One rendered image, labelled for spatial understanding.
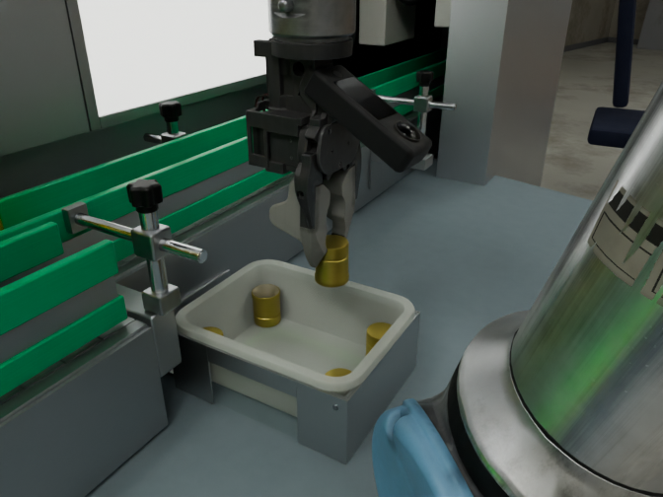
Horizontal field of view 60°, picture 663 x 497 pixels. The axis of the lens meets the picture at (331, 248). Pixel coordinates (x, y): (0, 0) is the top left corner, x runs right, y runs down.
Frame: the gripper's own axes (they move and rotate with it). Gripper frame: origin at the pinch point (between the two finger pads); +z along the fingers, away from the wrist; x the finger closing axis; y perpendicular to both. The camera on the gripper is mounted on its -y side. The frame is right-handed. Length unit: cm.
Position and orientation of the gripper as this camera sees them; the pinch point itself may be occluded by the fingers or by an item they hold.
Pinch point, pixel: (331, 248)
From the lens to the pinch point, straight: 57.9
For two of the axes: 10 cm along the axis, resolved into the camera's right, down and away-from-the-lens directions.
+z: -0.1, 8.9, 4.6
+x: -5.2, 3.9, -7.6
